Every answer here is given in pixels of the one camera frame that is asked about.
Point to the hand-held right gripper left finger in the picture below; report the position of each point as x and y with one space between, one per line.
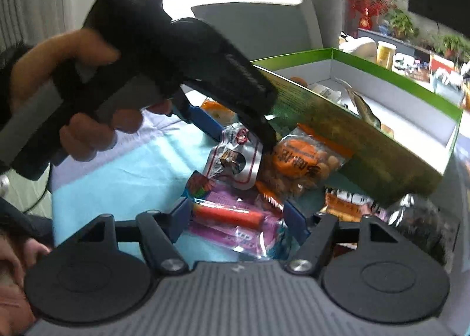
181 216

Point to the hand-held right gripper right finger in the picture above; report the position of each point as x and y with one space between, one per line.
297 222

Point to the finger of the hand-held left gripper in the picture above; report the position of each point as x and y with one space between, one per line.
200 119
260 130

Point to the pink sausage snack packet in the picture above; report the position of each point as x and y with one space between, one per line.
227 215

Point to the silver white snack packet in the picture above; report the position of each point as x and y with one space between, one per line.
227 170

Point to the green cardboard box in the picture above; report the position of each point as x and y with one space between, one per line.
367 159

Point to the clear nut snack packet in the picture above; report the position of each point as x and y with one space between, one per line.
361 108

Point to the person's left hand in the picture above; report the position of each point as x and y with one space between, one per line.
73 46

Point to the person's right hand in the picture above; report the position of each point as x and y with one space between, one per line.
13 292

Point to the orange white snack packet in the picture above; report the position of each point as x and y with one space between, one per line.
216 112

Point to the orange round-ball snack packet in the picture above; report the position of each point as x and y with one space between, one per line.
293 163

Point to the yellow cracker snack packet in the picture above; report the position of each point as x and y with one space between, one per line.
349 207

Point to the small orange packet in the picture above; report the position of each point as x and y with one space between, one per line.
299 82

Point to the white bread packet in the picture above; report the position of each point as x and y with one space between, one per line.
328 93

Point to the beige fabric sofa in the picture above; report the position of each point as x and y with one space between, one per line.
257 20

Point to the dark glossy dried-fruit bag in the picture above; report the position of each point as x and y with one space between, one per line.
415 226

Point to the white plush cushion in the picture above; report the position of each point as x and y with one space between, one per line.
358 47

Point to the yellow can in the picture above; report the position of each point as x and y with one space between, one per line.
386 54

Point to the red flower decoration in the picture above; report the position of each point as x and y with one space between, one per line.
369 9

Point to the green potted plant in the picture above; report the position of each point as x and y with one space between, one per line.
449 44
402 24

